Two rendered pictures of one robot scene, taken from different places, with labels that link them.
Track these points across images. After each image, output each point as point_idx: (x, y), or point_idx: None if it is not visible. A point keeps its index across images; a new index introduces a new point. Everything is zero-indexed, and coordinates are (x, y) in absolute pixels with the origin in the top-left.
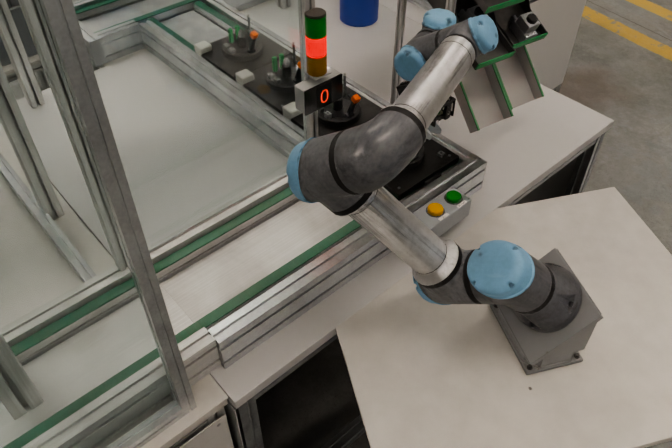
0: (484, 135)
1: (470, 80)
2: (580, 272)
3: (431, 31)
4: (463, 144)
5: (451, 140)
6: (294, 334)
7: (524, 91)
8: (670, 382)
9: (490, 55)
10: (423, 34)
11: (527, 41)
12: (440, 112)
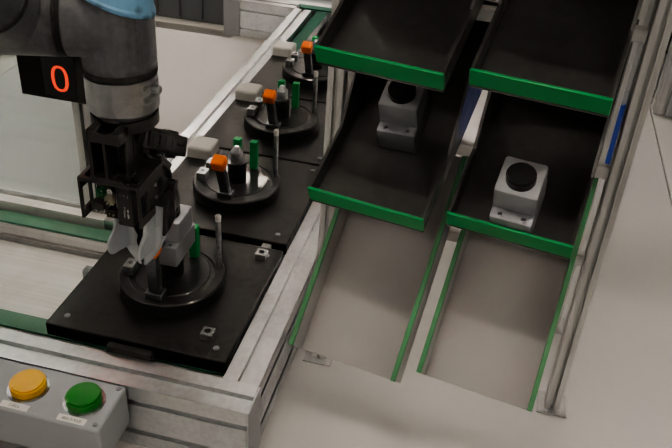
0: (430, 417)
1: (385, 252)
2: None
3: None
4: (370, 395)
5: (366, 373)
6: None
7: (515, 373)
8: None
9: (377, 198)
10: None
11: (495, 229)
12: (112, 199)
